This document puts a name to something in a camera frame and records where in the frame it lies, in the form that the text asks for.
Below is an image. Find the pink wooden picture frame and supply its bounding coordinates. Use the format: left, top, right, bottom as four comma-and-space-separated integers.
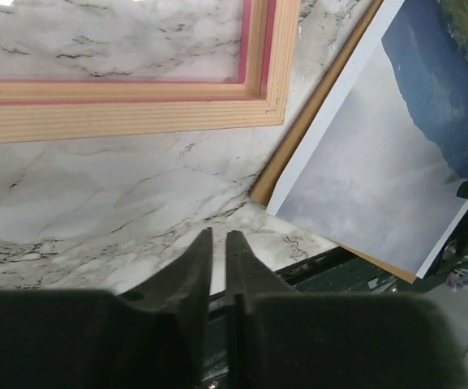
0, 1, 300, 143

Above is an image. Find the landscape photo print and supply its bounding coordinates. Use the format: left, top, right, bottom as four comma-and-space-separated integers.
267, 0, 468, 278

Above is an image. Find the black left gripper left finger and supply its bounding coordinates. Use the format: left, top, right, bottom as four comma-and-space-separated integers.
0, 229, 213, 388

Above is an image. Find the brown cardboard backing board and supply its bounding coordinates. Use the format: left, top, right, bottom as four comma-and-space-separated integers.
250, 0, 418, 284

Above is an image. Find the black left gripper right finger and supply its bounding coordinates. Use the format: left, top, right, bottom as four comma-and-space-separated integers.
225, 231, 468, 389

